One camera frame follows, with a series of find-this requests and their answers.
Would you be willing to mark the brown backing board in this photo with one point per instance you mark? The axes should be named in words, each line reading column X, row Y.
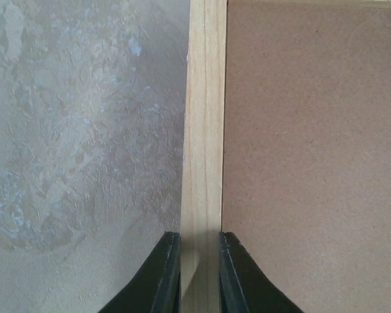
column 307, row 152

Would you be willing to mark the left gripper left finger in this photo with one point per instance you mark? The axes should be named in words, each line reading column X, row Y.
column 156, row 287

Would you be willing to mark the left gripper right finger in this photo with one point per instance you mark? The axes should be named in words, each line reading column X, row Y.
column 243, row 285

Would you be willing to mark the light wooden picture frame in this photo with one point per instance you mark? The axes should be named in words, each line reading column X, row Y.
column 204, row 138

